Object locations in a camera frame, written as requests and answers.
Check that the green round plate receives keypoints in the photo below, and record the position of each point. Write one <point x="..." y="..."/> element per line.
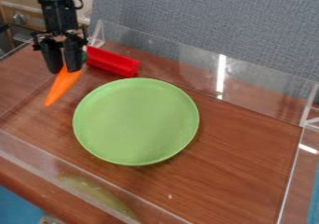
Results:
<point x="134" y="121"/>

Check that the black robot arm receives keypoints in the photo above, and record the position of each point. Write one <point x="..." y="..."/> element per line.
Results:
<point x="62" y="39"/>

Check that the clear acrylic enclosure wall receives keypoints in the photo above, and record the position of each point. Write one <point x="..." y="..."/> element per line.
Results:
<point x="245" y="171"/>

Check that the red plastic block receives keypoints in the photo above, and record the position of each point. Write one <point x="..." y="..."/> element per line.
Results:
<point x="112" y="62"/>

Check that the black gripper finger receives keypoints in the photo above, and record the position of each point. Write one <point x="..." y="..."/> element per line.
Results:
<point x="73" y="52"/>
<point x="52" y="55"/>

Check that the orange toy carrot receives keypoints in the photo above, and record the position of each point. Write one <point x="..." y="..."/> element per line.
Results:
<point x="64" y="81"/>

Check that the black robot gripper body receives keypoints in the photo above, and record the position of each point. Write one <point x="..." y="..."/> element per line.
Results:
<point x="61" y="24"/>

